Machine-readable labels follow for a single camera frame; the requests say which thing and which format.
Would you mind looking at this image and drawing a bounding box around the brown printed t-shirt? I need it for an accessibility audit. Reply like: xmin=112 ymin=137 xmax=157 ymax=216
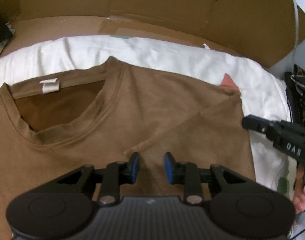
xmin=0 ymin=57 xmax=255 ymax=239

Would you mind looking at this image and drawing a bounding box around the cream bear print bedsheet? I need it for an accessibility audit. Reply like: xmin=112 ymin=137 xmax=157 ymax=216
xmin=0 ymin=35 xmax=296 ymax=191

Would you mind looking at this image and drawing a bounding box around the black folded garment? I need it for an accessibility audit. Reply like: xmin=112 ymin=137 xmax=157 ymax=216
xmin=284 ymin=64 xmax=305 ymax=127

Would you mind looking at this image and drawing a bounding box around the brown cardboard sheet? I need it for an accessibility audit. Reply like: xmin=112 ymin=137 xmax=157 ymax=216
xmin=0 ymin=0 xmax=305 ymax=67

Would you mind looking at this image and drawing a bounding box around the white power cable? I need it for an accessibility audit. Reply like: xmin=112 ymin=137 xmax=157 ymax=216
xmin=286 ymin=0 xmax=301 ymax=53

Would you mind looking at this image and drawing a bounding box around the person right hand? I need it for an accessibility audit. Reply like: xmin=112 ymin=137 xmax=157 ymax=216
xmin=292 ymin=164 xmax=305 ymax=214

